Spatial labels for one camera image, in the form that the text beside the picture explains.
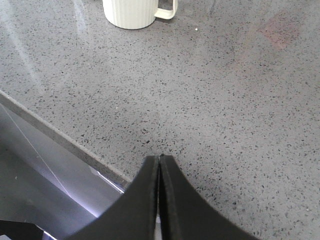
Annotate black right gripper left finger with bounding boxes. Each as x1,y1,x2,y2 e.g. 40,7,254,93
68,156,159,240

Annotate cream HOME mug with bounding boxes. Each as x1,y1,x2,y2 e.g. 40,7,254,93
102,0,178,30

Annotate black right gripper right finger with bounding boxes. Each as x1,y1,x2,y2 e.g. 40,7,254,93
159,155,255,240

